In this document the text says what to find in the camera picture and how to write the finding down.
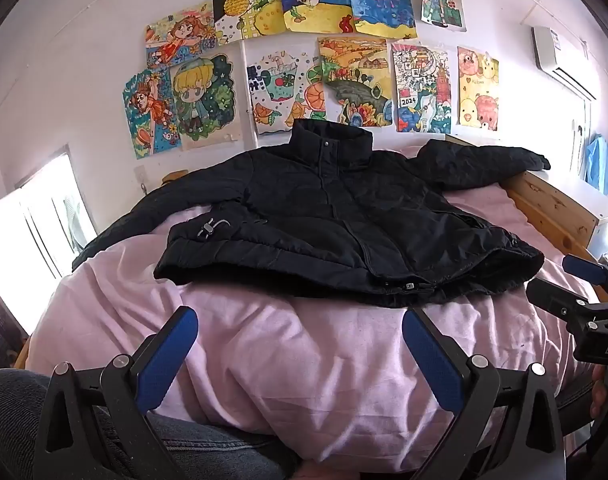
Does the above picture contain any field landscape drawing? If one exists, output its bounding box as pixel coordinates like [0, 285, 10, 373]
[317, 36, 395, 129]

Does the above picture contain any person's leg in jeans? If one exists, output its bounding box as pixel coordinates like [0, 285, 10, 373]
[0, 367, 290, 480]

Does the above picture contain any person's right hand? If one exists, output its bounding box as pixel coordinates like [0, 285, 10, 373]
[590, 365, 608, 419]

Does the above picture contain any orange turtles drawing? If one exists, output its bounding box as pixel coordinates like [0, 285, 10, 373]
[246, 49, 328, 137]

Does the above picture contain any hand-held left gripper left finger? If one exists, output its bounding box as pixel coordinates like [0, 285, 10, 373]
[34, 305, 200, 480]

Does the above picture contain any white air conditioner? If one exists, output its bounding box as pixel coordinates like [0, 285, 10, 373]
[531, 25, 601, 102]

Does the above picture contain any white hanging paper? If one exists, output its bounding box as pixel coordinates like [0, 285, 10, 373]
[570, 119, 586, 177]

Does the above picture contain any orange-haired girl drawing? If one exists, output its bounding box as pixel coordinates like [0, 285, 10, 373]
[144, 2, 216, 68]

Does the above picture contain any bright window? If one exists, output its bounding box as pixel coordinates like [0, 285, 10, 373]
[0, 144, 98, 321]

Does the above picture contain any pink blanket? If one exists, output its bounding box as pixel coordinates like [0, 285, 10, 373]
[26, 145, 608, 473]

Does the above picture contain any swimming girl blue drawing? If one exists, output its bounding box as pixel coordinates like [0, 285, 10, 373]
[122, 67, 183, 161]

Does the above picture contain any black padded jacket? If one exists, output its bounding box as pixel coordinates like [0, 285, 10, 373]
[71, 120, 552, 309]

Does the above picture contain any wooden bed frame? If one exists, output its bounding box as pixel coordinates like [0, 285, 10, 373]
[161, 134, 608, 306]

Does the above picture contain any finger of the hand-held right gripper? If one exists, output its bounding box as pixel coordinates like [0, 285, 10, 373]
[526, 276, 601, 338]
[561, 254, 608, 303]

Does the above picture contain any blond boy green drawing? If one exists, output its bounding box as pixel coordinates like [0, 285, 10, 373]
[169, 52, 243, 151]

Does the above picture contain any colourful buildings drawing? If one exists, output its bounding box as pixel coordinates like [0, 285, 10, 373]
[391, 41, 453, 134]

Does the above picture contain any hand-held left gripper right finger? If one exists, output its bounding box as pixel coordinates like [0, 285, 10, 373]
[401, 307, 567, 480]

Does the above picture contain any hanging blue cloth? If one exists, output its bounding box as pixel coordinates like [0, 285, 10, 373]
[584, 134, 608, 196]

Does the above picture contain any white wall pipe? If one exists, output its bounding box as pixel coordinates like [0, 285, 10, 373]
[238, 40, 260, 153]

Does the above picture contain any pineapple drawing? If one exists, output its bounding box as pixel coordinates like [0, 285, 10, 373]
[211, 0, 286, 47]

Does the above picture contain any pink pigs yellow drawing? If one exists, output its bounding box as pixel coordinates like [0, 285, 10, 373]
[456, 46, 500, 132]

